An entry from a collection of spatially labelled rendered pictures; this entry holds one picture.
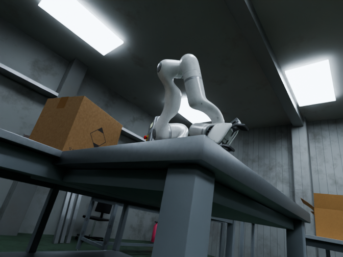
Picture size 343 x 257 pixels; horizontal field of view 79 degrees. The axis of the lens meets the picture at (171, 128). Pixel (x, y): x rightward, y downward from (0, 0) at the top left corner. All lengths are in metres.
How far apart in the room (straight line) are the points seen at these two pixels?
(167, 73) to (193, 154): 0.90
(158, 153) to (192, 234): 0.13
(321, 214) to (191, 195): 2.18
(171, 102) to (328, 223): 1.82
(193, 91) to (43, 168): 0.67
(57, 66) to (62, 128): 4.18
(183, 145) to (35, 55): 4.79
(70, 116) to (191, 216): 0.76
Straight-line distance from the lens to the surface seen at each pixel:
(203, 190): 0.34
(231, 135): 0.83
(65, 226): 4.19
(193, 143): 0.31
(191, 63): 1.05
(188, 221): 0.31
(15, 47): 4.97
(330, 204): 2.46
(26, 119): 4.62
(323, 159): 5.64
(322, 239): 2.38
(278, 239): 5.52
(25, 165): 0.71
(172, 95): 1.21
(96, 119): 1.03
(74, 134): 0.94
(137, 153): 0.39
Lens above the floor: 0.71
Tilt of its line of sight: 23 degrees up
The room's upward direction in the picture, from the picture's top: 11 degrees clockwise
